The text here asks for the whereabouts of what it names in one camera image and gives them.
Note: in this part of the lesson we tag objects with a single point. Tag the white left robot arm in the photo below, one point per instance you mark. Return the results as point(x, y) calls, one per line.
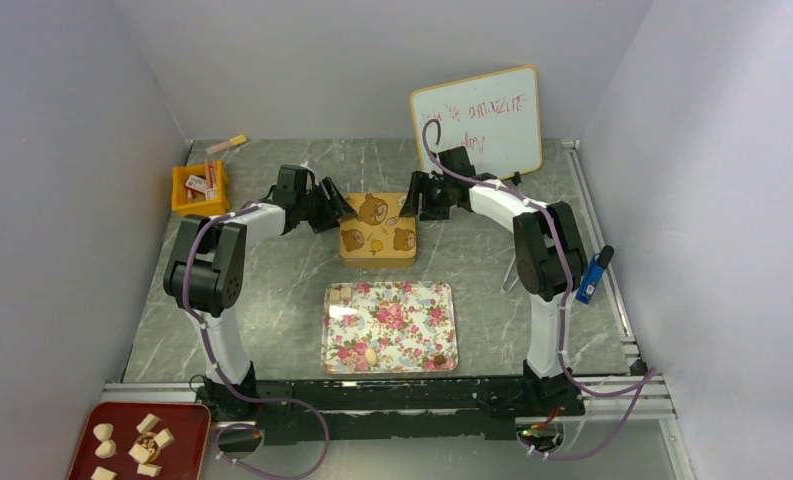
point(206, 268)

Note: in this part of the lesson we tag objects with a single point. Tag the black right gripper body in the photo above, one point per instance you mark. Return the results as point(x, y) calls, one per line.
point(425, 196)

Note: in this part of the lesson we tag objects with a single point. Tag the silver tin lid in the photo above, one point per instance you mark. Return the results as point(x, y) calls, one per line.
point(378, 225)

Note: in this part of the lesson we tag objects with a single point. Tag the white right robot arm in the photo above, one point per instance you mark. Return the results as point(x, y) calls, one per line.
point(548, 256)

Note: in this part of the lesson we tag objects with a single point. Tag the floral rectangular tray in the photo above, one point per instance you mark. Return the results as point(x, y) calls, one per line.
point(406, 323)

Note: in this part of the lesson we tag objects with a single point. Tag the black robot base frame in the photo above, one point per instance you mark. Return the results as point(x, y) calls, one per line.
point(492, 407)

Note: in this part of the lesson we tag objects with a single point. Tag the yellow plastic bin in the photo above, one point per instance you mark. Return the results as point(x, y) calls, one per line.
point(200, 189)

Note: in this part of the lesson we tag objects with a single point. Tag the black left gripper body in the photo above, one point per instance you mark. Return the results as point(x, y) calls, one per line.
point(310, 202)

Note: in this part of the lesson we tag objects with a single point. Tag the gold chocolate tin box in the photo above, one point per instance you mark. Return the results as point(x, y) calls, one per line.
point(365, 259)

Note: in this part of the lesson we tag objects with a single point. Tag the pink yellow marker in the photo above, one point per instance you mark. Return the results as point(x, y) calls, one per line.
point(226, 145)

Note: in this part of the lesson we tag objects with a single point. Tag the red lacquer tray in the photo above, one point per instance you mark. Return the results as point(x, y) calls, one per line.
point(142, 441)

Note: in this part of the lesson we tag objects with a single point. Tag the whiteboard with red writing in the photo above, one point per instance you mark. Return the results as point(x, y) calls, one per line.
point(495, 117)

